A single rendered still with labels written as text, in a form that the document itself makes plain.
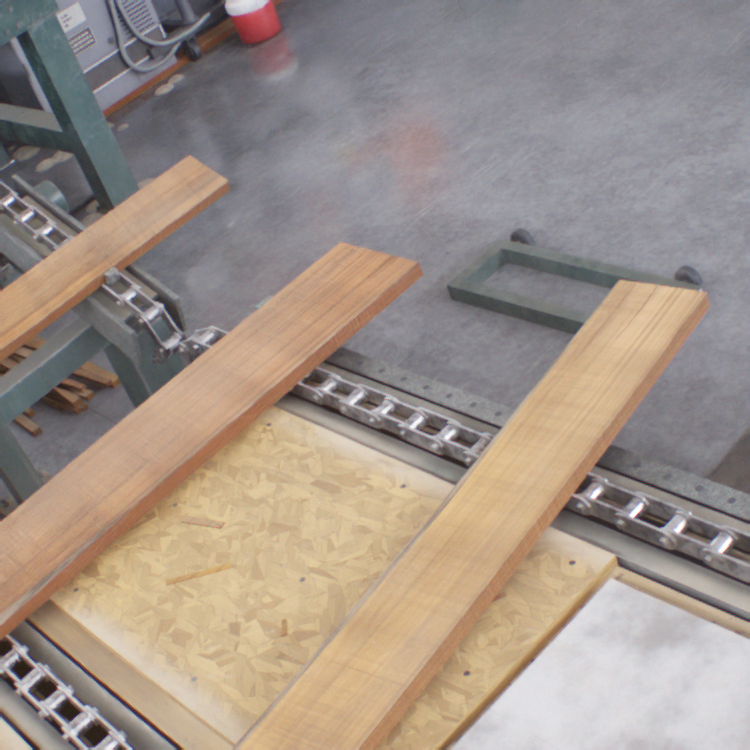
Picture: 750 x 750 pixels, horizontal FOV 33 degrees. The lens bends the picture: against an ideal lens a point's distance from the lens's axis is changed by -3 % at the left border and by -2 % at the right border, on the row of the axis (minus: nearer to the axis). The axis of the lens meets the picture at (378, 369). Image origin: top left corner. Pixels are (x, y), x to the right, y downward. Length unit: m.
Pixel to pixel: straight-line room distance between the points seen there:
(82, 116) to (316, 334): 2.91
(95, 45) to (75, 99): 1.14
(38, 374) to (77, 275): 0.21
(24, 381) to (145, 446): 0.55
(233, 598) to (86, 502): 0.33
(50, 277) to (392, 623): 1.19
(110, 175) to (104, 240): 2.44
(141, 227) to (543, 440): 1.10
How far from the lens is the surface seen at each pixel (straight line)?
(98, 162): 4.92
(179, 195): 2.58
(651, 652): 1.47
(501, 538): 1.58
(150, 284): 2.49
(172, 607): 1.78
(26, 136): 5.37
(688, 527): 1.59
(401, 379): 1.99
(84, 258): 2.50
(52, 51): 4.79
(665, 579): 1.56
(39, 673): 1.79
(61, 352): 2.53
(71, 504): 1.98
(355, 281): 2.15
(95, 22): 5.96
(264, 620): 1.69
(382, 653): 1.51
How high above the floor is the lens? 1.95
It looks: 34 degrees down
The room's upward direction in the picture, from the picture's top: 22 degrees counter-clockwise
